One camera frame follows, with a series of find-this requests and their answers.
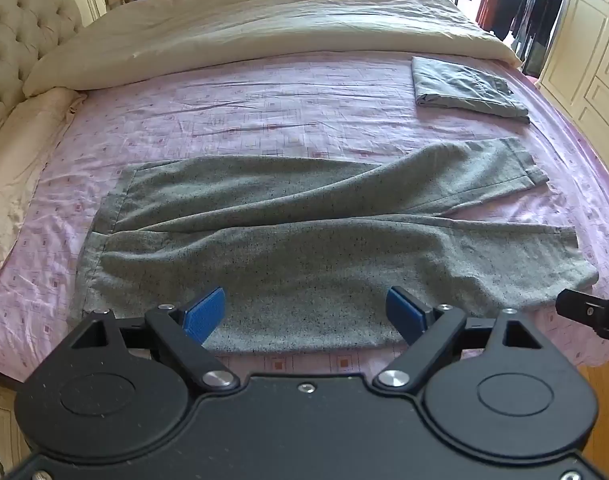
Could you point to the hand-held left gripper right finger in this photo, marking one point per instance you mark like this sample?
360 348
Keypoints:
404 312

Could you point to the cream duvet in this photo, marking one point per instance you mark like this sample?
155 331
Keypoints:
264 25

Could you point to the cream pillow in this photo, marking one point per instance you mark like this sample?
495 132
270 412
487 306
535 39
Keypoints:
19 160

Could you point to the grey speckled pants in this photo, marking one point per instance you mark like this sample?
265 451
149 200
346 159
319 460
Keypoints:
294 260

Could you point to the bed with pink sheet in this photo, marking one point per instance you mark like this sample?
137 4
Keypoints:
284 100

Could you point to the cream tufted headboard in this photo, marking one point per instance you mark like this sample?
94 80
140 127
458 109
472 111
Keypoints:
19 20

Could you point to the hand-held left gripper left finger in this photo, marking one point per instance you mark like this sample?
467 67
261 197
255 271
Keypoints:
204 316

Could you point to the folded grey garment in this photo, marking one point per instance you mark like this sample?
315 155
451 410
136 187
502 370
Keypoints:
464 87

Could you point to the cream wardrobe doors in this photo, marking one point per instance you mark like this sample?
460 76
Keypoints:
594 60

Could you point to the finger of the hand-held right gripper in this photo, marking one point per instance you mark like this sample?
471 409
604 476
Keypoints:
591 312

